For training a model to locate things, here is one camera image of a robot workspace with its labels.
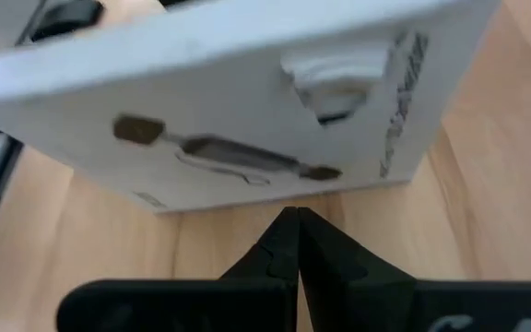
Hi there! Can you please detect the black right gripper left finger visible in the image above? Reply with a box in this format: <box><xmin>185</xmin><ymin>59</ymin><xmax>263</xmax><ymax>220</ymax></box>
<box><xmin>56</xmin><ymin>207</ymin><xmax>300</xmax><ymax>332</ymax></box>

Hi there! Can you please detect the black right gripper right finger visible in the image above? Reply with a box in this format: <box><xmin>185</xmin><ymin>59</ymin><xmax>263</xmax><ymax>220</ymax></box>
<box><xmin>298</xmin><ymin>207</ymin><xmax>531</xmax><ymax>332</ymax></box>

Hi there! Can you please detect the white box with cable print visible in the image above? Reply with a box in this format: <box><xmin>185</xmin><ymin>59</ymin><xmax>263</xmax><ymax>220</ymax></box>
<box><xmin>0</xmin><ymin>0</ymin><xmax>502</xmax><ymax>214</ymax></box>

